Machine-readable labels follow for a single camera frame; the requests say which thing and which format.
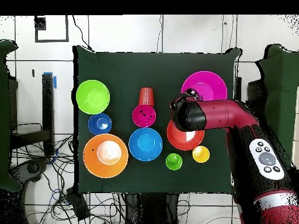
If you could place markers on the large pink bowl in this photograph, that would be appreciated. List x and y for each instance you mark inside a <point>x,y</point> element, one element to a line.
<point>210,81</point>

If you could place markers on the green cup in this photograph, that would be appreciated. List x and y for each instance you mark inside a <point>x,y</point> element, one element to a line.
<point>174,162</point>

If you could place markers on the small dark blue bowl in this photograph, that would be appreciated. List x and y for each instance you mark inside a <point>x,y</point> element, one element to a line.
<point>95,127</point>

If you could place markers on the black power strip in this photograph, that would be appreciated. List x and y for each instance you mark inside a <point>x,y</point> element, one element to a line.
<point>78,204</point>

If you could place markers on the green-clothed side table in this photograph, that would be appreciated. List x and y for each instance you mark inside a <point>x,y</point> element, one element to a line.
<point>4,116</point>
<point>280,81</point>

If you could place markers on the black stand frame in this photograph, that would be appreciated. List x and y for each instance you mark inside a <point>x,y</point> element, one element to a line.
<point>48,105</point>
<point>237,88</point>

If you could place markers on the yellow cup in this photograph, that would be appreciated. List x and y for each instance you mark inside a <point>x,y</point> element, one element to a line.
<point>202,156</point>

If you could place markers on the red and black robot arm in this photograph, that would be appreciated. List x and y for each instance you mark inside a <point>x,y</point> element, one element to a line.
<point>222,114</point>

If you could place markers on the orange-red ribbed cup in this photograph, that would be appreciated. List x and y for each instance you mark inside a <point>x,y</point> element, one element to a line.
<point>146,98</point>

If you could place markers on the light green bowl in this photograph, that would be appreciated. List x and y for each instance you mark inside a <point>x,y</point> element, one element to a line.
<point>93,96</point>

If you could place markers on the dark green tablecloth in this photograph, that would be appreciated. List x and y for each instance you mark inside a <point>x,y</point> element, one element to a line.
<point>140,70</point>

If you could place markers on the red shallow bowl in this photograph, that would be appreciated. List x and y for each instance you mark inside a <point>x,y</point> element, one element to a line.
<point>182,142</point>

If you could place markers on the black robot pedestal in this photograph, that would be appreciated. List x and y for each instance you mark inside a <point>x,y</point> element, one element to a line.
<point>151,210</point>

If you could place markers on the large orange bowl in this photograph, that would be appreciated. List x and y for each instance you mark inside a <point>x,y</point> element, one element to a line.
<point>93,158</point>

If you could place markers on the light blue bowl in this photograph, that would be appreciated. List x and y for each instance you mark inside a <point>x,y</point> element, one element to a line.
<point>144,144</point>

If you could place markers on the small magenta bowl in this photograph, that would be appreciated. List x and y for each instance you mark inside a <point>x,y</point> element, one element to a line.
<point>149,122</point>

